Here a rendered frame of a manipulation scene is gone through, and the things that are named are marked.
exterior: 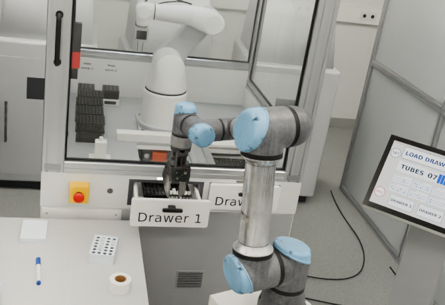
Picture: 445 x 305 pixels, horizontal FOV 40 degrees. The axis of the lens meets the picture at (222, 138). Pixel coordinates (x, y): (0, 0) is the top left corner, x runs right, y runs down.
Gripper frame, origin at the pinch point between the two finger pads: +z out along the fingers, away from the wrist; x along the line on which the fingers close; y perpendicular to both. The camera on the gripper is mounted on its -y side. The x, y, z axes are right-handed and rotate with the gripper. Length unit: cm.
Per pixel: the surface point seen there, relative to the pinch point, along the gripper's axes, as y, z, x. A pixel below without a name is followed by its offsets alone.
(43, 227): -5.5, 18.7, -45.0
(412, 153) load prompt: -3, -19, 92
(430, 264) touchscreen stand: 14, 20, 102
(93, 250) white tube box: 12.0, 16.6, -27.3
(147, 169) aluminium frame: -16.8, -0.6, -8.2
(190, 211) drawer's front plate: -0.9, 7.8, 7.2
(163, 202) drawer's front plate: -1.0, 4.3, -3.3
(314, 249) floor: -112, 99, 115
